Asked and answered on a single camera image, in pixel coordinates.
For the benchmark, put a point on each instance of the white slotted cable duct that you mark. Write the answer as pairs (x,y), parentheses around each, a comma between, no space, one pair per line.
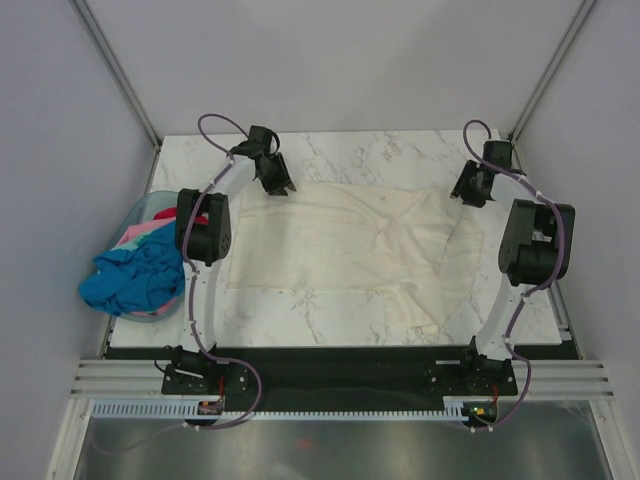
(192,409)

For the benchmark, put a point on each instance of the aluminium corner post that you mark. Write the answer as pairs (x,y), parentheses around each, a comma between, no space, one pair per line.
(108,56)
(552,67)

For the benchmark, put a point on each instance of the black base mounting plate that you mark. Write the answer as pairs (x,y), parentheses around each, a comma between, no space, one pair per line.
(342,377)

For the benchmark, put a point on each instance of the right aluminium corner post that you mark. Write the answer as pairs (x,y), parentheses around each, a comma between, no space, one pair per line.
(552,67)

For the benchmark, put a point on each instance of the cream white t-shirt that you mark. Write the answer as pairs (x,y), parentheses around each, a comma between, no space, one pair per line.
(419,250)

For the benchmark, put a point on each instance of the blue t-shirt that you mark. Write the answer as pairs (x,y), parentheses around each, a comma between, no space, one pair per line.
(139,281)

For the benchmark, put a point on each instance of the aluminium frame rail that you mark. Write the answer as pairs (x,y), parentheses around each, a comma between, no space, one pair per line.
(551,380)

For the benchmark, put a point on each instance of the pink t-shirt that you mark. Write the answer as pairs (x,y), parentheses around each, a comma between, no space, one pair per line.
(135,234)

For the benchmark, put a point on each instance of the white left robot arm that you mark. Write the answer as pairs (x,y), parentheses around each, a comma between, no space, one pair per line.
(203,230)

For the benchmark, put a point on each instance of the red t-shirt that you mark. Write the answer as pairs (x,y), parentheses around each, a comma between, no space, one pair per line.
(171,214)

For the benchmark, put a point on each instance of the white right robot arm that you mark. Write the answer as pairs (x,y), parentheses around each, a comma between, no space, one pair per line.
(534,252)

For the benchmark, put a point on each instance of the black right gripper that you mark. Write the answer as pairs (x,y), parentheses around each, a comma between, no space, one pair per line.
(461,186)

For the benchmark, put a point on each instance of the left aluminium corner post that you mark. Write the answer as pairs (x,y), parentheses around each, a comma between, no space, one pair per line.
(108,56)

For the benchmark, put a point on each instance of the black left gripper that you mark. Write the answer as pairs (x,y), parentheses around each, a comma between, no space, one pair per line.
(284,181)

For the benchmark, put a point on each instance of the clear teal-rimmed plastic basket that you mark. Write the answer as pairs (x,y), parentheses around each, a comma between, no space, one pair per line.
(144,210)

